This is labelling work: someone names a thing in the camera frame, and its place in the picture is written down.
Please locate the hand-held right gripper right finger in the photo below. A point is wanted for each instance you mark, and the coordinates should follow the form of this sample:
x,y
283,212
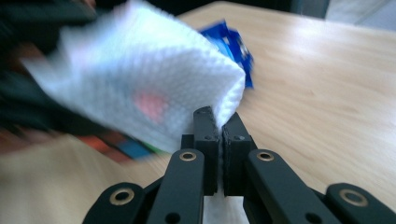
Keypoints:
x,y
236,149

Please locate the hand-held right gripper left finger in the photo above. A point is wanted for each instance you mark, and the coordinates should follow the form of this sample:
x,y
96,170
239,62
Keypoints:
x,y
208,146

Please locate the colourful puzzle cube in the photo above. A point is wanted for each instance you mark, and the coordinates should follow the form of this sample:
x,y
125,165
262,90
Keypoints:
x,y
130,149

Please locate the blue wet wipes packet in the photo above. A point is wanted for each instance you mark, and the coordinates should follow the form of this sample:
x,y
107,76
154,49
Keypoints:
x,y
236,49

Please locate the white wet wipe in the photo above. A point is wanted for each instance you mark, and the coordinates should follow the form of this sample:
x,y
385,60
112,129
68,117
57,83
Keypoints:
x,y
140,62

